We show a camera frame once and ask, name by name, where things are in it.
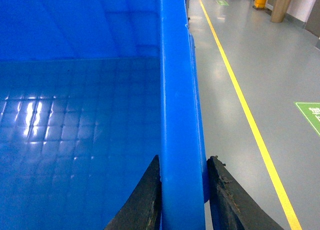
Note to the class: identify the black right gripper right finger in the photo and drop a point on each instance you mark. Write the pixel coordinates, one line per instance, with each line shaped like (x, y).
(230, 205)

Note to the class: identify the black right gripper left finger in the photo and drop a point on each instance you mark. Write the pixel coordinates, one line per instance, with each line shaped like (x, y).
(143, 208)

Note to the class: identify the large blue plastic crate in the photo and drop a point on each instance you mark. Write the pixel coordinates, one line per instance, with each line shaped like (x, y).
(90, 92)

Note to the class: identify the green floor sign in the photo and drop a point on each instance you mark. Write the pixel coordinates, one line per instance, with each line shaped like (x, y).
(311, 111)

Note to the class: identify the small green floor marker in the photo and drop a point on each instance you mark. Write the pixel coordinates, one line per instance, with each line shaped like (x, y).
(222, 2)

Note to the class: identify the brown tall planter pot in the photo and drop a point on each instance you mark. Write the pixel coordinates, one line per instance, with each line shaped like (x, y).
(279, 10)

